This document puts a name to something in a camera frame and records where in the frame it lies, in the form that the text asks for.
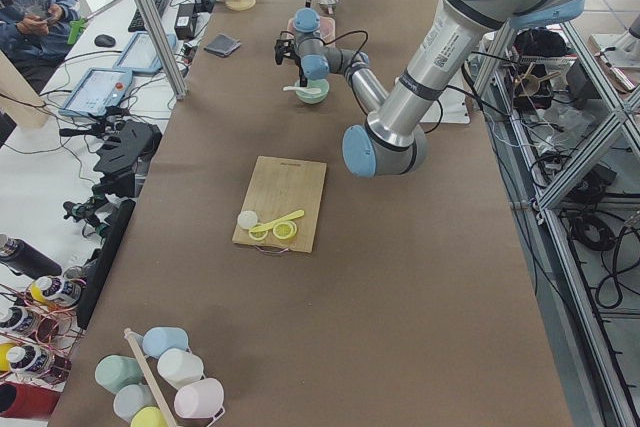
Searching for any black computer mouse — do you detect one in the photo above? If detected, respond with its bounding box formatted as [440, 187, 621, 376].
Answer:
[94, 34, 117, 48]

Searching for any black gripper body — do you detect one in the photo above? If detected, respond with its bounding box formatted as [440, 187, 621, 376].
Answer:
[274, 32, 305, 78]

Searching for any white cup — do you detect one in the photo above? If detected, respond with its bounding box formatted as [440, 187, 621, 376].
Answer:
[157, 348, 204, 389]

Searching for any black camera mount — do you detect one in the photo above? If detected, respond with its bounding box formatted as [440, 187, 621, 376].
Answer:
[92, 120, 162, 198]

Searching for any wooden cutting board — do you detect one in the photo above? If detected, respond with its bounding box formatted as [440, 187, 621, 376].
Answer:
[232, 156, 327, 253]

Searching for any lower lemon slice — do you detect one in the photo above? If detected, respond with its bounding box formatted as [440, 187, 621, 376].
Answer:
[272, 220, 298, 240]

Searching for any yellow cup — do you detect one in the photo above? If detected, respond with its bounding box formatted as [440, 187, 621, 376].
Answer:
[130, 406, 167, 427]

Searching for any lemon slice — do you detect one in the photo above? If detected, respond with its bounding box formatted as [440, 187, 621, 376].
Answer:
[248, 229, 270, 242]
[272, 220, 298, 240]

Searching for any yellow sauce bottle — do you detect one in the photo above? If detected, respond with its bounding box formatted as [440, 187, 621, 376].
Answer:
[32, 276, 82, 308]

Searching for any near teach pendant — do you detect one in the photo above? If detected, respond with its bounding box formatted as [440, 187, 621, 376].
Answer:
[58, 68, 133, 117]

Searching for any upper lemon slice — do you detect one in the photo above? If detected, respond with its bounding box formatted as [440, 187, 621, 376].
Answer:
[248, 229, 270, 242]

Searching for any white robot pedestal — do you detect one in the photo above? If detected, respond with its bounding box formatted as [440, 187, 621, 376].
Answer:
[421, 88, 469, 124]

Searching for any yellow plastic knife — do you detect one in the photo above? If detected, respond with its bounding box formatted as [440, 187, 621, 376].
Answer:
[248, 209, 305, 233]

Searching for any pink ice bucket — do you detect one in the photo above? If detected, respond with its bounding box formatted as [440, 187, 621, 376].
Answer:
[287, 15, 336, 48]

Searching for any white ceramic spoon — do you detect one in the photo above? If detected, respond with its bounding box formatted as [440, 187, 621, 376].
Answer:
[282, 86, 322, 95]

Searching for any blue cup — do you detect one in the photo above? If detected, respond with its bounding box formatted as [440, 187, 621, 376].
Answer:
[142, 326, 189, 359]

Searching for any far teach pendant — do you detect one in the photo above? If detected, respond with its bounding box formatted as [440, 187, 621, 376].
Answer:
[113, 31, 162, 76]

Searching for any white steamed bun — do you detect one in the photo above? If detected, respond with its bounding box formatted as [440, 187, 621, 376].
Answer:
[236, 210, 259, 230]

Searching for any green ceramic bowl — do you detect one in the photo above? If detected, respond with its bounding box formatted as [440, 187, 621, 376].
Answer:
[295, 79, 330, 105]

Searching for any grey cup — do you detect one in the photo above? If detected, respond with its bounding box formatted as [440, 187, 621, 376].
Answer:
[113, 384, 156, 422]

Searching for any pink cup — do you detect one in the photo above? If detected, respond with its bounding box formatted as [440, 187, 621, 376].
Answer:
[174, 378, 225, 419]

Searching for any black water bottle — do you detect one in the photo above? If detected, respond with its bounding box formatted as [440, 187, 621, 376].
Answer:
[1, 234, 62, 279]

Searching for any metal ice scoop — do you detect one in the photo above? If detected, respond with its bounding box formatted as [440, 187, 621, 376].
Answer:
[318, 0, 339, 16]

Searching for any green cup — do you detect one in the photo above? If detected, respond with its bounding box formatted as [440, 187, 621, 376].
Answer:
[94, 355, 143, 394]

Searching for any teach pendant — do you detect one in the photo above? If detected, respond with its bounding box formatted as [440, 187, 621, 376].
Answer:
[58, 68, 133, 117]
[113, 31, 162, 76]

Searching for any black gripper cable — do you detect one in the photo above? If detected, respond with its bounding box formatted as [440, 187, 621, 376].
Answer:
[319, 29, 372, 56]

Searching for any black keyboard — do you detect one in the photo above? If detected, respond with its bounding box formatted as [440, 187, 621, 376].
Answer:
[127, 0, 174, 33]

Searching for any grey folded cloth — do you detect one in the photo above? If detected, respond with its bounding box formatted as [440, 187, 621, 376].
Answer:
[204, 33, 242, 58]

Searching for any cream serving tray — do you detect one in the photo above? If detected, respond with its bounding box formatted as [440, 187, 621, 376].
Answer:
[284, 16, 338, 56]

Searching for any seated person in blue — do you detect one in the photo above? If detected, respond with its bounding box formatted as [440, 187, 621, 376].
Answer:
[1, 0, 79, 92]

